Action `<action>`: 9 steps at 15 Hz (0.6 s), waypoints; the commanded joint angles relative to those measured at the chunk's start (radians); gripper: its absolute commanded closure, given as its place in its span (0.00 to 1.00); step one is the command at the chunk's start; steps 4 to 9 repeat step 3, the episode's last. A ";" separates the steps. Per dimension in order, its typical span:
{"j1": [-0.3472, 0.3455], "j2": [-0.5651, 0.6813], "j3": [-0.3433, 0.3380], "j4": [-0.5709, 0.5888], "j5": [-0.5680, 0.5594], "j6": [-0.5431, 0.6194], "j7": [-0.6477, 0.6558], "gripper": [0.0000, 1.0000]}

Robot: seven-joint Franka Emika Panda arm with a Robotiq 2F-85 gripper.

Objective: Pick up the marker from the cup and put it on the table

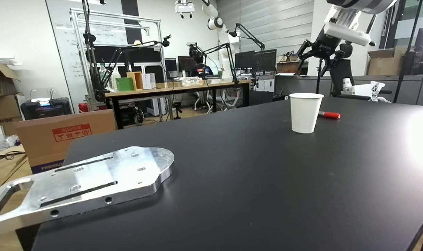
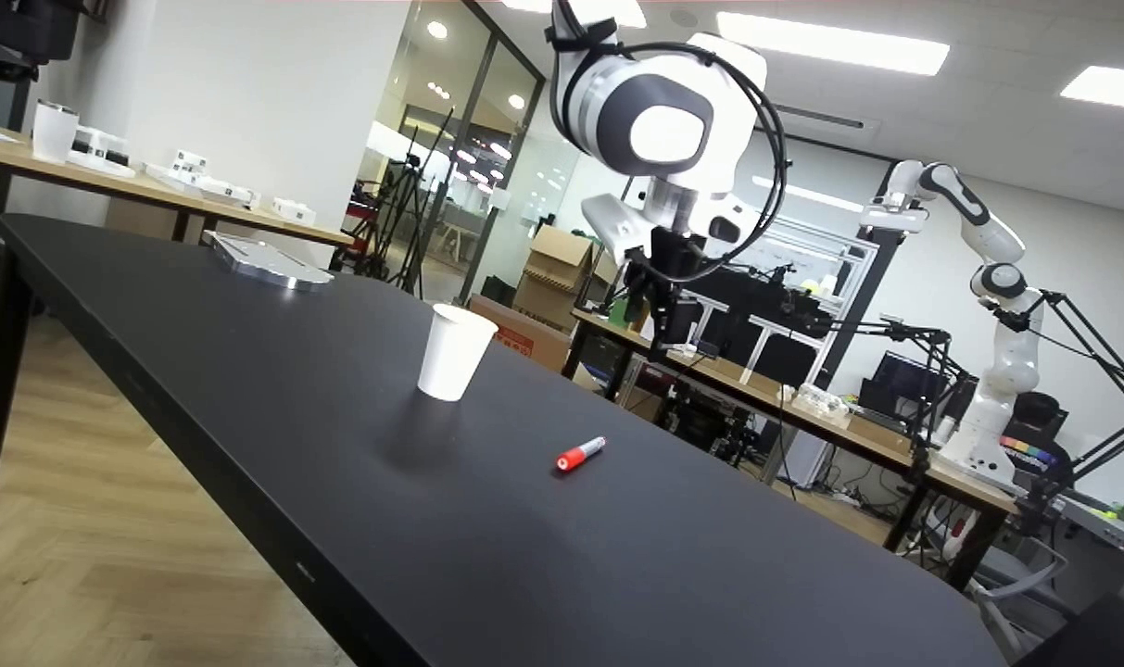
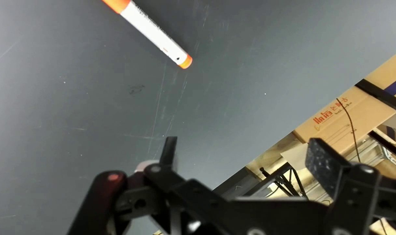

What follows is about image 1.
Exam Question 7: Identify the wooden table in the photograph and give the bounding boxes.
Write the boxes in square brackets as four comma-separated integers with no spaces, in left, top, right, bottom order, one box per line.
[105,79,252,130]

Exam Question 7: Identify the camera on mount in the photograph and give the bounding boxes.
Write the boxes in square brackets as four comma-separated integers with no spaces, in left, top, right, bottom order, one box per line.
[228,23,266,86]
[81,0,172,102]
[188,42,240,88]

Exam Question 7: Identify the stand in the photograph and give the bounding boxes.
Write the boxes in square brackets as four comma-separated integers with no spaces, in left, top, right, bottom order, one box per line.
[393,0,423,104]
[315,59,323,94]

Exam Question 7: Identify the window blinds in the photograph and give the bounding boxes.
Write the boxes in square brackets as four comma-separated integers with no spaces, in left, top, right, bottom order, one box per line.
[216,0,315,60]

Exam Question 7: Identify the white plastic part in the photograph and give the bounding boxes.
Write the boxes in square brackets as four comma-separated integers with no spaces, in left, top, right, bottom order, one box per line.
[341,78,387,102]

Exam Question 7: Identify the whiteboard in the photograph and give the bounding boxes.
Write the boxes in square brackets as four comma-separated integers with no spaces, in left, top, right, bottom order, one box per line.
[45,0,163,105]

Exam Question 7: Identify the stack of cardboard boxes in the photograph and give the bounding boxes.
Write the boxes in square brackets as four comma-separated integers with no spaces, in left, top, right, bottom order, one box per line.
[0,57,24,137]

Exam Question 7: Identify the white box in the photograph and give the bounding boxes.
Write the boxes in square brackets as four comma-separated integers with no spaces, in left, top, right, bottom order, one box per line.
[142,73,157,90]

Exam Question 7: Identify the aluminium frame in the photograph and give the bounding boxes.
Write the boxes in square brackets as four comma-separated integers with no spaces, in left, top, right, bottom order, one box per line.
[69,8,174,122]

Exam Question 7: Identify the wooden box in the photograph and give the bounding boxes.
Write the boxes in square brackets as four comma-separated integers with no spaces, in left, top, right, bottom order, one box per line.
[126,71,143,91]

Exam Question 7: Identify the black printer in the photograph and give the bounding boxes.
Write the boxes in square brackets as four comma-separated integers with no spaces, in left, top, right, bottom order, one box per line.
[21,97,73,121]

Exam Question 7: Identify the white paper cup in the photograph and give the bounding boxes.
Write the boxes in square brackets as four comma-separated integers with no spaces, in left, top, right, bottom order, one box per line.
[289,93,324,134]

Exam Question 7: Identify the aluminium mounting plate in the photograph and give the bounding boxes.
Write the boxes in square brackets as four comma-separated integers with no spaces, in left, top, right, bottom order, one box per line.
[0,146,175,237]

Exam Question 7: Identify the cardboard box with red label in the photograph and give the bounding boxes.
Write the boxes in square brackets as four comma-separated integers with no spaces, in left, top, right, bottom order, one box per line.
[14,109,117,174]

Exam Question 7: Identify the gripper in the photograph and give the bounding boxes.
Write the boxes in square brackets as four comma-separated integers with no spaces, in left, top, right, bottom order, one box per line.
[296,29,345,78]

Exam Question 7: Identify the green box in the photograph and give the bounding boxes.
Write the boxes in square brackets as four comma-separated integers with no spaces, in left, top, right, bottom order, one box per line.
[115,77,135,92]

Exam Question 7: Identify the row of monitors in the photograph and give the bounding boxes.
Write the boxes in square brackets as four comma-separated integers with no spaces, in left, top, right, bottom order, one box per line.
[234,49,278,73]
[164,56,198,78]

